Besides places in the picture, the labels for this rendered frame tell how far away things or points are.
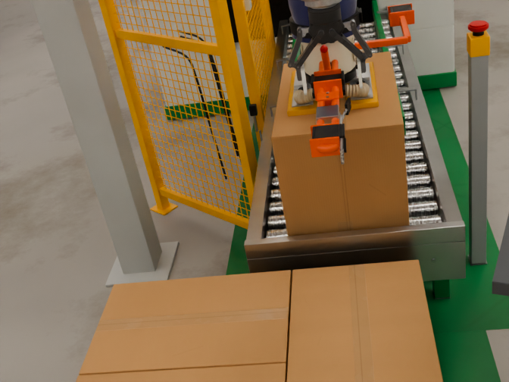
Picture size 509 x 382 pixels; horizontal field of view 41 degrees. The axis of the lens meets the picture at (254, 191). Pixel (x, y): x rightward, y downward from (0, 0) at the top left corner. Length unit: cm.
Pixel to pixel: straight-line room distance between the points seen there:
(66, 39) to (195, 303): 119
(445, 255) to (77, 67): 156
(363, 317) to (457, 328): 81
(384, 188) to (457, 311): 80
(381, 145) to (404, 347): 61
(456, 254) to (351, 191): 39
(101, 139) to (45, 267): 91
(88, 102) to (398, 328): 156
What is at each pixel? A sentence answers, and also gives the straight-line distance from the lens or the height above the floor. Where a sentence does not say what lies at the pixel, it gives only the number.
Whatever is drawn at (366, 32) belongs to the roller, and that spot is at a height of 55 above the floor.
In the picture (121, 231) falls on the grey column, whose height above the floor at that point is 26.
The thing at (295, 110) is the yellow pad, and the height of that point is 97.
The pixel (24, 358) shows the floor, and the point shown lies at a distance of 309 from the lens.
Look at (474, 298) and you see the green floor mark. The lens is 288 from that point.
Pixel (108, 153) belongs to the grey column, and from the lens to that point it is 294.
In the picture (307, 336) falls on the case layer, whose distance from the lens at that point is 196.
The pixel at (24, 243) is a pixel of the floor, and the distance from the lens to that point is 383.
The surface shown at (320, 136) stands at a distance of 172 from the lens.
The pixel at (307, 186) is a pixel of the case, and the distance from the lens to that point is 218.
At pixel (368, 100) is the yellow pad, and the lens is 220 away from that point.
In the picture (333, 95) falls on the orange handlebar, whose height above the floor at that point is 109.
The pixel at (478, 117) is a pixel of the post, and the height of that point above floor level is 69.
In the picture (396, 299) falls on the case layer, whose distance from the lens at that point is 205.
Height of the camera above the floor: 189
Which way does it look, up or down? 31 degrees down
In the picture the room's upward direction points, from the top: 11 degrees counter-clockwise
